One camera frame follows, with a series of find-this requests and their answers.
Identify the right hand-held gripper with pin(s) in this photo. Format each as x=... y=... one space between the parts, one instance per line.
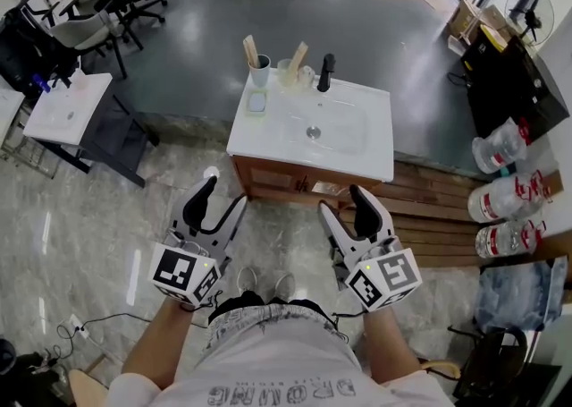
x=393 y=275

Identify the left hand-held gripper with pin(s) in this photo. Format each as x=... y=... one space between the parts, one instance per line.
x=174 y=268

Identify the grey-blue cup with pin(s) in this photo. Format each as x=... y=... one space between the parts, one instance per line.
x=259 y=78

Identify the clear yellowish cup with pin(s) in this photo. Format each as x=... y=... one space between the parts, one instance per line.
x=283 y=76

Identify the person's right forearm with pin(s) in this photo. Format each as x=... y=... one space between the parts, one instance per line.
x=389 y=342

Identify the person's left forearm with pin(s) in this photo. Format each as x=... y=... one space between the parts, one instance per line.
x=154 y=342

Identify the wooden vanity cabinet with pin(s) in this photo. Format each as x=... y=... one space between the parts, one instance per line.
x=268 y=194

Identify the person's left white shoe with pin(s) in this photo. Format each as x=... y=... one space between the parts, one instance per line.
x=247 y=281

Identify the person's white shoe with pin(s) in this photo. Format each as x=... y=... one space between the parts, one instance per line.
x=247 y=281
x=284 y=285

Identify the group of water jugs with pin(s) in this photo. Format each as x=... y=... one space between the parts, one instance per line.
x=429 y=217

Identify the person's black trousers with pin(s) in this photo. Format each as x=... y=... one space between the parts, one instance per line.
x=308 y=304

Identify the person's right white shoe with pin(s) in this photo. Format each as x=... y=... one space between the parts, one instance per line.
x=284 y=285

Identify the metal sink drain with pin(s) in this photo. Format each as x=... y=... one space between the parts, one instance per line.
x=313 y=132

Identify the person's patterned white garment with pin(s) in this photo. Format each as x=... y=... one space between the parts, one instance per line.
x=268 y=320

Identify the green soap dish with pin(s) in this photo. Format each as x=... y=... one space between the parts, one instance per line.
x=248 y=103

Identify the black sink stand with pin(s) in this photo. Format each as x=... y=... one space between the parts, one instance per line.
x=120 y=141

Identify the pale blue soap bar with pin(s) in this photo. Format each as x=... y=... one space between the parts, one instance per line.
x=257 y=102

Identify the large clear water bottle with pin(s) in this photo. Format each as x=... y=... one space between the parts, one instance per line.
x=498 y=148
x=500 y=199
x=502 y=240

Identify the small clear glass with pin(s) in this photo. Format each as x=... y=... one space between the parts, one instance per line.
x=306 y=78

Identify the person's white printed t-shirt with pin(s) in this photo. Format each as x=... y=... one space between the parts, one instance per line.
x=277 y=374

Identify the small white side table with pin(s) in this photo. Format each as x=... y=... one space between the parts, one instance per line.
x=71 y=125

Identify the white power strip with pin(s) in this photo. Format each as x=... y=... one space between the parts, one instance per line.
x=78 y=324

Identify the bluish plastic wrapped bundle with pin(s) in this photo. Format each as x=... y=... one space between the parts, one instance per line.
x=518 y=295

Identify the small black faucet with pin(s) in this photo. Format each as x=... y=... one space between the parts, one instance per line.
x=62 y=76

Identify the small white box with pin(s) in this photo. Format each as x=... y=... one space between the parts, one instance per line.
x=456 y=45

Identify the large black box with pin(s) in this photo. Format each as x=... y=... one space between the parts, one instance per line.
x=518 y=92

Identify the black bin with yellow lid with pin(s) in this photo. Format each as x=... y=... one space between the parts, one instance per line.
x=480 y=54

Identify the tan wooden stool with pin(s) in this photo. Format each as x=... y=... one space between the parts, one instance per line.
x=85 y=389

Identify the blue capped bottle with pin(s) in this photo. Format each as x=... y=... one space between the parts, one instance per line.
x=41 y=83

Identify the grey upholstered chair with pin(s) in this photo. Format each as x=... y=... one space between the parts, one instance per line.
x=85 y=36

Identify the cardboard box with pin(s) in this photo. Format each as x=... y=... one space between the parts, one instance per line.
x=498 y=18
x=462 y=16

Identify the black equipment pile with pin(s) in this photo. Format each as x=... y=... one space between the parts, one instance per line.
x=27 y=374

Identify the black mesh office chair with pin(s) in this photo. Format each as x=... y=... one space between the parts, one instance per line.
x=31 y=47

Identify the black pedestal fan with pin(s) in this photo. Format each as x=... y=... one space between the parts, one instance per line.
x=532 y=17

